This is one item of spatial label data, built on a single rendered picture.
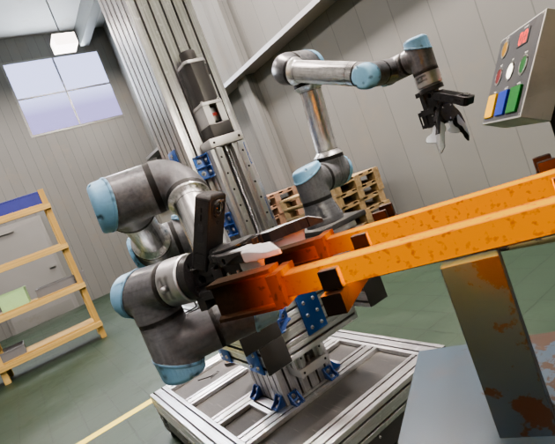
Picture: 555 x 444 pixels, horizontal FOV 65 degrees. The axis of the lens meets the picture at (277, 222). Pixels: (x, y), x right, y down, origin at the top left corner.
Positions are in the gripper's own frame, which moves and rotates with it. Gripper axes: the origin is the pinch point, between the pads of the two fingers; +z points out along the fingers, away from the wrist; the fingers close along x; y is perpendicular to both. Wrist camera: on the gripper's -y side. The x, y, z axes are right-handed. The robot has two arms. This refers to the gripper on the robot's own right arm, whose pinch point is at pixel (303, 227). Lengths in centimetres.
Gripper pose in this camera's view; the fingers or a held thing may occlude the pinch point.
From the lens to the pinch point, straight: 56.1
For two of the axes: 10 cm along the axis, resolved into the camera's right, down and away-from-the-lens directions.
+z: 8.4, -2.8, -4.7
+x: -4.1, 2.4, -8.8
